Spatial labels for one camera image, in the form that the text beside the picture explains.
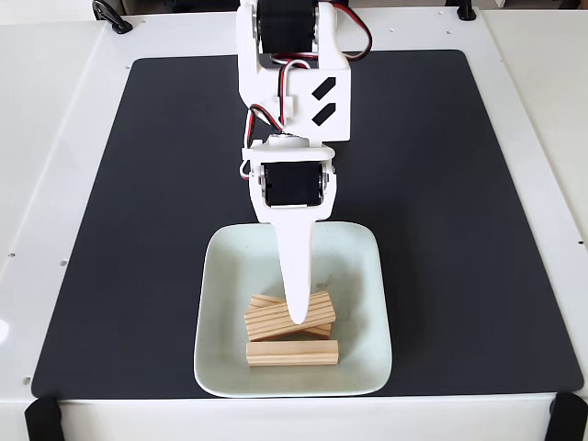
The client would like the grooved wooden block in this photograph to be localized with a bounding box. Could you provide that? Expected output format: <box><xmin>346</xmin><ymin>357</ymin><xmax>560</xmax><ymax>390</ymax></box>
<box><xmin>249</xmin><ymin>293</ymin><xmax>334</xmax><ymax>340</ymax></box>
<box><xmin>245</xmin><ymin>339</ymin><xmax>341</xmax><ymax>368</ymax></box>
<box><xmin>243</xmin><ymin>289</ymin><xmax>337</xmax><ymax>343</ymax></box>

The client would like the pale green square plate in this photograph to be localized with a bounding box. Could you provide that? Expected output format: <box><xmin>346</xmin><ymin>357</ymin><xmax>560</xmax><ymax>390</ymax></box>
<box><xmin>192</xmin><ymin>221</ymin><xmax>394</xmax><ymax>399</ymax></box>

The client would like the black rubber mat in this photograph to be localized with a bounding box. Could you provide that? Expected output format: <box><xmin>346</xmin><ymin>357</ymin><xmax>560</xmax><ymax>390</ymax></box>
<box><xmin>30</xmin><ymin>49</ymin><xmax>584</xmax><ymax>400</ymax></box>

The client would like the red black white servo cable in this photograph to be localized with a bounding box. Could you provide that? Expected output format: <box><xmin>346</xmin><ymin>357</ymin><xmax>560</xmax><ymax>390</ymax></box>
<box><xmin>238</xmin><ymin>104</ymin><xmax>284</xmax><ymax>181</ymax></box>
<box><xmin>333</xmin><ymin>0</ymin><xmax>374</xmax><ymax>61</ymax></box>

